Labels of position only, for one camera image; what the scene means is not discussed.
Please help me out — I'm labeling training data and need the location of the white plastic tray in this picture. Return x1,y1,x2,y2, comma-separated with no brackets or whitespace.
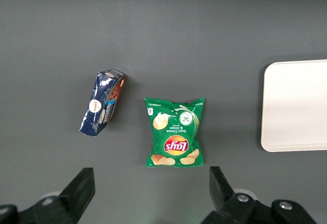
260,59,327,153

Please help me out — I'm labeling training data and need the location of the dark blue snack box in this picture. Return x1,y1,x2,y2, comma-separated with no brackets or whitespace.
78,68,128,138

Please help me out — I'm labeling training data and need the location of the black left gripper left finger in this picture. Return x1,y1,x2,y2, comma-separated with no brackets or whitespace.
0,167,96,224

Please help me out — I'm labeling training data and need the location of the green Lays chips bag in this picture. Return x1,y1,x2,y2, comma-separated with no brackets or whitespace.
144,97,205,168

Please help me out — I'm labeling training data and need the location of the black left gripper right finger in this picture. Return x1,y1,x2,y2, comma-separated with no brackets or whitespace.
200,166,318,224

